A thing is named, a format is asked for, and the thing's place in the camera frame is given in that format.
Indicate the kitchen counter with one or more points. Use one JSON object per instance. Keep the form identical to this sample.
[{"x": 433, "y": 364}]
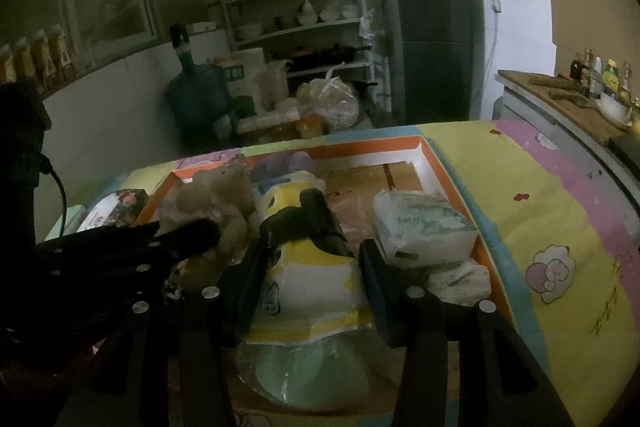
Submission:
[{"x": 550, "y": 117}]

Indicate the beige plush pig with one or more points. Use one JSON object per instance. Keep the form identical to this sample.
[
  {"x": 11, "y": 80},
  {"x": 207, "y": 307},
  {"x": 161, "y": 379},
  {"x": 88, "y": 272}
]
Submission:
[{"x": 232, "y": 239}]

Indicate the row of condiment bottles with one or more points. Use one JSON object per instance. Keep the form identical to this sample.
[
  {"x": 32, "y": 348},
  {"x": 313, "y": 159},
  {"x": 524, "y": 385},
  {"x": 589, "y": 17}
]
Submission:
[{"x": 602, "y": 74}]

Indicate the black water jug pump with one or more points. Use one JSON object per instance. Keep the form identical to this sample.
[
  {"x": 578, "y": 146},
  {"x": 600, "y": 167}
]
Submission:
[{"x": 180, "y": 42}]

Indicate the white bowl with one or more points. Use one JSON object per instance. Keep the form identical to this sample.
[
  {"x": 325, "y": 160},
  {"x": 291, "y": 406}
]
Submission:
[{"x": 614, "y": 107}]

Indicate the floral tissue box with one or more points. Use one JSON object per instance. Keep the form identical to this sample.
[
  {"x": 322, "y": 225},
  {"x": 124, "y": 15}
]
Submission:
[{"x": 120, "y": 202}]

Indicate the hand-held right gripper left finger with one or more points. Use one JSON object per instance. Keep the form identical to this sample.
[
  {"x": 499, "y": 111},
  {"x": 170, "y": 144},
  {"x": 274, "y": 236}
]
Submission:
[{"x": 245, "y": 297}]

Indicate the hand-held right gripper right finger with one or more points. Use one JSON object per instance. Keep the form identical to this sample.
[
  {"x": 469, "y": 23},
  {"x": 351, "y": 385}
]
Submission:
[{"x": 380, "y": 302}]

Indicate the black spotted white cloth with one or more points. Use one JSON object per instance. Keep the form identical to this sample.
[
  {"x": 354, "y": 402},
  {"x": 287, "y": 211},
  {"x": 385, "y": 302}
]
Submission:
[{"x": 172, "y": 287}]

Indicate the green patterned tissue pack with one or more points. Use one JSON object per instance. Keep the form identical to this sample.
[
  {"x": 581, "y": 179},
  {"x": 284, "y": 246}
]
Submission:
[{"x": 425, "y": 227}]

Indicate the orange snack packet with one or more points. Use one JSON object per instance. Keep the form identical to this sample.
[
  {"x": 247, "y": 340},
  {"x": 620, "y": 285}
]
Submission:
[{"x": 310, "y": 125}]

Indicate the row of white bowls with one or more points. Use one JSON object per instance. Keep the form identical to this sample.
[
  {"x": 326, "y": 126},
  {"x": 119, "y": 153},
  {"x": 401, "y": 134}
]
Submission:
[{"x": 325, "y": 14}]

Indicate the cardboard sheets on wall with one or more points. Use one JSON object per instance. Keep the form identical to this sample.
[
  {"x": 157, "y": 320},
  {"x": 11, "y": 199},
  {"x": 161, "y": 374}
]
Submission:
[{"x": 595, "y": 7}]

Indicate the cartoon printed blanket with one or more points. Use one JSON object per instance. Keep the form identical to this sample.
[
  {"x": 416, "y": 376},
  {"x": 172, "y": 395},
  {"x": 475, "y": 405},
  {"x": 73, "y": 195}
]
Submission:
[{"x": 550, "y": 207}]

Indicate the white wall socket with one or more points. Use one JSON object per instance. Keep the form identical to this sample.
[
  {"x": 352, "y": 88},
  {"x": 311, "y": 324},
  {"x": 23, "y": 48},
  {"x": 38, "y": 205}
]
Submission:
[{"x": 496, "y": 5}]

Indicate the white printed carton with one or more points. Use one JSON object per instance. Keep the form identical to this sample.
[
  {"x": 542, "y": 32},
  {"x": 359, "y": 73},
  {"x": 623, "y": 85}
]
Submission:
[{"x": 245, "y": 77}]

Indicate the translucent plastic bucket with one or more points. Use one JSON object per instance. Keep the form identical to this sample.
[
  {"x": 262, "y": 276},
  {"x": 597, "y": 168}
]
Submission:
[{"x": 272, "y": 82}]

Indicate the brown wooden stick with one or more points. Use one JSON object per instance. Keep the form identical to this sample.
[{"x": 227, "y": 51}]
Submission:
[{"x": 550, "y": 81}]

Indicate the clear plastic bag of food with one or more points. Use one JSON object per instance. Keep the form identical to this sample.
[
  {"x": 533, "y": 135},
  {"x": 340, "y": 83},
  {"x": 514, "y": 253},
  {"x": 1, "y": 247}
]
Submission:
[{"x": 332, "y": 102}]

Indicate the black frying pan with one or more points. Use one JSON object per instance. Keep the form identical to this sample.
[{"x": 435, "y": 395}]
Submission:
[{"x": 325, "y": 54}]

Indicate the blue water jug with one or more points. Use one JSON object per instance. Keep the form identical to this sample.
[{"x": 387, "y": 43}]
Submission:
[{"x": 197, "y": 102}]

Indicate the purple cloth piece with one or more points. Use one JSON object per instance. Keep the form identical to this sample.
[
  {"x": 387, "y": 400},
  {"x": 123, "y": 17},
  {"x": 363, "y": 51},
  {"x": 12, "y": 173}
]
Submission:
[{"x": 280, "y": 167}]

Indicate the dark grey fridge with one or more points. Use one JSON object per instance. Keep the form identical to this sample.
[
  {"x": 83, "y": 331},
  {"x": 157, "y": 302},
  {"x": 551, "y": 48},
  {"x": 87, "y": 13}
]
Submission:
[{"x": 427, "y": 32}]

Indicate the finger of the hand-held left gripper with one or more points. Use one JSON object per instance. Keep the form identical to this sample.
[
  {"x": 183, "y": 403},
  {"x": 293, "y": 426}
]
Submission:
[
  {"x": 305, "y": 222},
  {"x": 190, "y": 237}
]

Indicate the orange rimmed cardboard box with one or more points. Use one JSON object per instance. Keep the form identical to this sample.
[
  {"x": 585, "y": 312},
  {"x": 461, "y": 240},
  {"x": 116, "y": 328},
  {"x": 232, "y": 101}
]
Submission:
[{"x": 400, "y": 172}]

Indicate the green white carton box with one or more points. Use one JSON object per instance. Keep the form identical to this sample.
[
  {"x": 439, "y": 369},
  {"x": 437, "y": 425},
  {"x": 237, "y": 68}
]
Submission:
[{"x": 70, "y": 219}]

